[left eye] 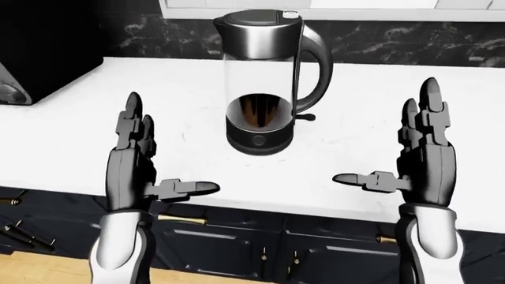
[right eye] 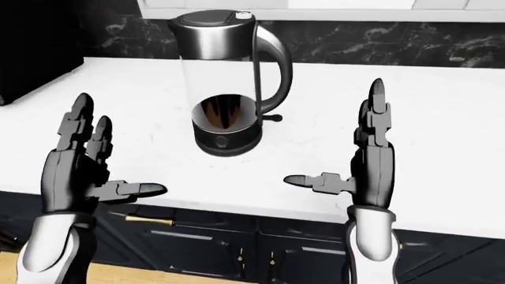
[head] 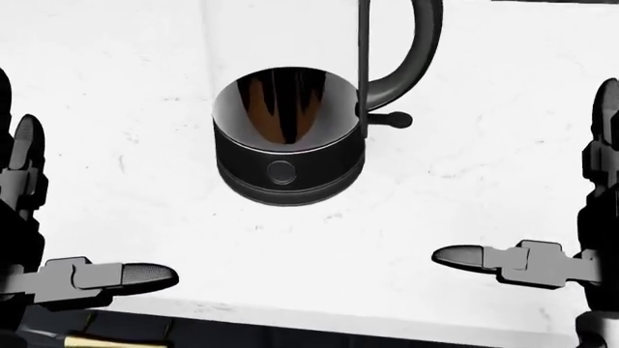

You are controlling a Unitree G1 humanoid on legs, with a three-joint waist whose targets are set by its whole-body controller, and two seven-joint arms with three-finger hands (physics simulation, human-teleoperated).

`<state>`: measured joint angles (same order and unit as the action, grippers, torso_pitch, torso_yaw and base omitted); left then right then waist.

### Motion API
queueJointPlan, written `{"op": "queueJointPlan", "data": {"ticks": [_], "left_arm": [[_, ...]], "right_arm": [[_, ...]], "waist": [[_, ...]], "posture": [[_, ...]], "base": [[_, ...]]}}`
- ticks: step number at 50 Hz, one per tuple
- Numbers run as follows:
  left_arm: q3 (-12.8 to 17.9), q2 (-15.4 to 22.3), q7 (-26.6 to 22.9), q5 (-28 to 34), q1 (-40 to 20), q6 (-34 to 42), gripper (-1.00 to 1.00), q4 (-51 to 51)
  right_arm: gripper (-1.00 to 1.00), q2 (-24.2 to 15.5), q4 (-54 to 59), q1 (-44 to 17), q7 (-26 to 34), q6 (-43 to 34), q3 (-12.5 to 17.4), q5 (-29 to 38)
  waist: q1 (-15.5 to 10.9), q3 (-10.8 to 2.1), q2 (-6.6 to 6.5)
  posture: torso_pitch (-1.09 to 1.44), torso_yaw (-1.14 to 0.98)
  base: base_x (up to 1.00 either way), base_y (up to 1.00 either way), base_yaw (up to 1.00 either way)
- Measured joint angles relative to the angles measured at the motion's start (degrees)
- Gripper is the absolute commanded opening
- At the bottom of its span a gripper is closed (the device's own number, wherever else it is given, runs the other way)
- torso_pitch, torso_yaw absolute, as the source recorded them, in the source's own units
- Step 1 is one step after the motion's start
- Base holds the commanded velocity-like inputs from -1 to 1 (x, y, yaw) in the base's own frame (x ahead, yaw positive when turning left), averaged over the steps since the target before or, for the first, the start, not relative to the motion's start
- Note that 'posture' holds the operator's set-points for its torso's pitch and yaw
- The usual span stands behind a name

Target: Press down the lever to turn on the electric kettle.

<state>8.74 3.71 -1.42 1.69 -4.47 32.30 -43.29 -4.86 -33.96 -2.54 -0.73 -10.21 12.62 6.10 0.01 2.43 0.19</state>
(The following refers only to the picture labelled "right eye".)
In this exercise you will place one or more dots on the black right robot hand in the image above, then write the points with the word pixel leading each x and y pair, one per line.
pixel 375 171

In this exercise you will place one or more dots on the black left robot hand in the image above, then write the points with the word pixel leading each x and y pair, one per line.
pixel 63 177

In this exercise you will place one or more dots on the black kettle power lever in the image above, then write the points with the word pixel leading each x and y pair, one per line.
pixel 272 117

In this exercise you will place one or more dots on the glass and steel electric kettle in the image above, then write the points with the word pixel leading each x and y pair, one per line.
pixel 233 83

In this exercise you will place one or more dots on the dark cabinet door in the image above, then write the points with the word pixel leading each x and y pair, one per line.
pixel 304 254
pixel 185 251

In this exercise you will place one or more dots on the dark cabinet drawer front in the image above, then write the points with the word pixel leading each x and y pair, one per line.
pixel 177 220

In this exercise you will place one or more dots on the black appliance box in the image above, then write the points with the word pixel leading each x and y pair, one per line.
pixel 37 50

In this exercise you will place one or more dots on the brass cabinet door knob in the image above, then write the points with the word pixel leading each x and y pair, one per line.
pixel 271 258
pixel 240 256

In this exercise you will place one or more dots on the white upper cabinet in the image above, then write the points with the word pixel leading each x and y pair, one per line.
pixel 315 10

